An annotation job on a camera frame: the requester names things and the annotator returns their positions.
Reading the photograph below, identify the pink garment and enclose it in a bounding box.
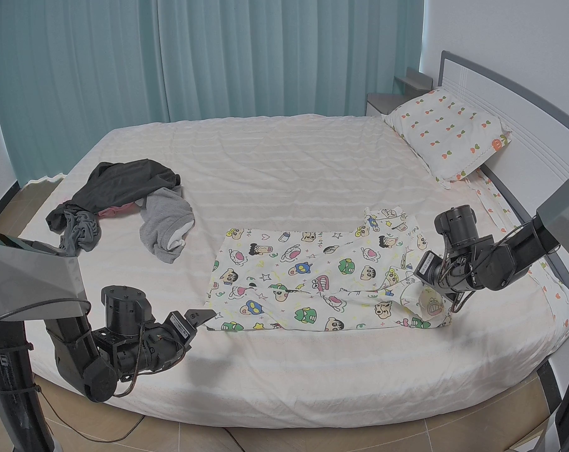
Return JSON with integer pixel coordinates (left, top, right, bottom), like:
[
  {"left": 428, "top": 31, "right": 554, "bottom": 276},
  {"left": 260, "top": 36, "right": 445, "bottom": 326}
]
[{"left": 97, "top": 203, "right": 141, "bottom": 218}]

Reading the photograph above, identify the grey bedside table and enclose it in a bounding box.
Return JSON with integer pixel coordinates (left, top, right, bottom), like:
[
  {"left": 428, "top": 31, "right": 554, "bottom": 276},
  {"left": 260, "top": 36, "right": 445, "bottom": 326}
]
[{"left": 366, "top": 67, "right": 435, "bottom": 117}]

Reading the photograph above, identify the black garment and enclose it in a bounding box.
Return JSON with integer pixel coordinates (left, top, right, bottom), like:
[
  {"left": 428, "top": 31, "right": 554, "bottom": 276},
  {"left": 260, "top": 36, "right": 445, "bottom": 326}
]
[{"left": 72, "top": 158, "right": 181, "bottom": 215}]

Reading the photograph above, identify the light grey garment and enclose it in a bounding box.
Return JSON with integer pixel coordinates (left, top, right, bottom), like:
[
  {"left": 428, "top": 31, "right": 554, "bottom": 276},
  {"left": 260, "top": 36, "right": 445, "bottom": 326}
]
[{"left": 140, "top": 189, "right": 195, "bottom": 265}]

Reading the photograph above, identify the blue-green curtain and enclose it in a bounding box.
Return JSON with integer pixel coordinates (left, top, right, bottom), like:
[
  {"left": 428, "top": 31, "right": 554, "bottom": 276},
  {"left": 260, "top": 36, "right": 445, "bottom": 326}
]
[{"left": 0, "top": 0, "right": 428, "bottom": 185}]

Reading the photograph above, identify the white printed pillow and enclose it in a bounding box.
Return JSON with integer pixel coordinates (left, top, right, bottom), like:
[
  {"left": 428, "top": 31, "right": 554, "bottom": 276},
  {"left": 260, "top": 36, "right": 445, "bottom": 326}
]
[{"left": 382, "top": 88, "right": 513, "bottom": 191}]

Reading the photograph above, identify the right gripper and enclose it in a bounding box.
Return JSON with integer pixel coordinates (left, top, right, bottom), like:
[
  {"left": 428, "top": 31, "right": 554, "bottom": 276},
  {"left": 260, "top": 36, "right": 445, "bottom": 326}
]
[{"left": 415, "top": 251, "right": 473, "bottom": 295}]

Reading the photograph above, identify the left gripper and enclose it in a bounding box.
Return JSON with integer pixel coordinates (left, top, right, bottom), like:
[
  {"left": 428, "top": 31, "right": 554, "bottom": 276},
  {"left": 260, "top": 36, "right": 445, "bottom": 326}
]
[{"left": 143, "top": 310, "right": 217, "bottom": 373}]

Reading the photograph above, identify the black cable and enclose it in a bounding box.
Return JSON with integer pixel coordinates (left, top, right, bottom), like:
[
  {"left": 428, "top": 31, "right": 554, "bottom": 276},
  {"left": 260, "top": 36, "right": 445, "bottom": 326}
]
[{"left": 37, "top": 384, "right": 146, "bottom": 443}]

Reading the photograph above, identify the bed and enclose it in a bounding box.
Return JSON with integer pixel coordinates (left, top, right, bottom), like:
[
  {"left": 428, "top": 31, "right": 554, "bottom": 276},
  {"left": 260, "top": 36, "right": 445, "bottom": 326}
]
[{"left": 9, "top": 50, "right": 569, "bottom": 429}]

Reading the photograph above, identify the dark grey garment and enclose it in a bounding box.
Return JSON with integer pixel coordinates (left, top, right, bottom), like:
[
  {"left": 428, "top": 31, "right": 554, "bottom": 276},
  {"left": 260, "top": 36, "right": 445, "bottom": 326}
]
[{"left": 46, "top": 205, "right": 101, "bottom": 256}]

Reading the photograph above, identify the white printed pyjama top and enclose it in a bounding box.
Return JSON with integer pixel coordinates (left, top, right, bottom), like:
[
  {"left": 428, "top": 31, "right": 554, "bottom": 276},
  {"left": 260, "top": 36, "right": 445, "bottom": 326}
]
[{"left": 204, "top": 205, "right": 454, "bottom": 333}]

